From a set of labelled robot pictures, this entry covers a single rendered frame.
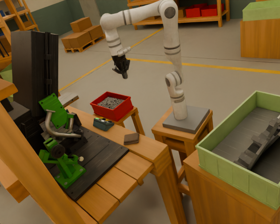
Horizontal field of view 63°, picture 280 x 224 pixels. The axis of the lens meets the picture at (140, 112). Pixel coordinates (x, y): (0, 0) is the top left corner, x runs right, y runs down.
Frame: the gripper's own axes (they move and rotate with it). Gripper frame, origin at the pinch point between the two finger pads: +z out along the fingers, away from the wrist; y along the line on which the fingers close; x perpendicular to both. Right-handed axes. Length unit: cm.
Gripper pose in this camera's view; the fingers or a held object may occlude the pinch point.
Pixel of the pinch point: (125, 75)
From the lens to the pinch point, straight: 135.0
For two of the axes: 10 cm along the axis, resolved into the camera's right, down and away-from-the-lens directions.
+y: -6.5, 5.5, -5.2
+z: 2.6, 8.1, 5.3
